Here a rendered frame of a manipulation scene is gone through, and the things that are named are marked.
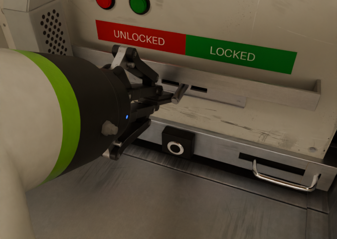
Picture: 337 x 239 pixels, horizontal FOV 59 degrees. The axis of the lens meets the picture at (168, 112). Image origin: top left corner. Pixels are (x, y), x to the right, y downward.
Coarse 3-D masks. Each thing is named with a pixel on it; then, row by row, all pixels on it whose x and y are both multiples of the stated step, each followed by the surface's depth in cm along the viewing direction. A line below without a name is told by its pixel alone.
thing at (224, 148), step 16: (160, 128) 57; (176, 128) 56; (192, 128) 55; (160, 144) 60; (208, 144) 55; (224, 144) 54; (240, 144) 52; (256, 144) 52; (224, 160) 56; (240, 160) 54; (272, 160) 52; (288, 160) 50; (304, 160) 49; (320, 160) 49; (336, 160) 49; (288, 176) 52; (320, 176) 50
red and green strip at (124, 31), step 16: (112, 32) 50; (128, 32) 49; (144, 32) 48; (160, 32) 47; (160, 48) 48; (176, 48) 47; (192, 48) 46; (208, 48) 45; (224, 48) 44; (240, 48) 43; (256, 48) 42; (272, 48) 42; (240, 64) 45; (256, 64) 44; (272, 64) 43; (288, 64) 42
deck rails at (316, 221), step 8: (336, 200) 47; (336, 208) 46; (312, 216) 49; (320, 216) 49; (328, 216) 49; (336, 216) 45; (312, 224) 48; (320, 224) 48; (328, 224) 48; (336, 224) 44; (312, 232) 47; (320, 232) 47; (328, 232) 47; (336, 232) 43
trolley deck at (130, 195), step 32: (96, 160) 59; (128, 160) 59; (32, 192) 53; (64, 192) 53; (96, 192) 53; (128, 192) 53; (160, 192) 53; (192, 192) 53; (224, 192) 53; (32, 224) 48; (64, 224) 48; (96, 224) 48; (128, 224) 48; (160, 224) 48; (192, 224) 48; (224, 224) 48; (256, 224) 48; (288, 224) 48
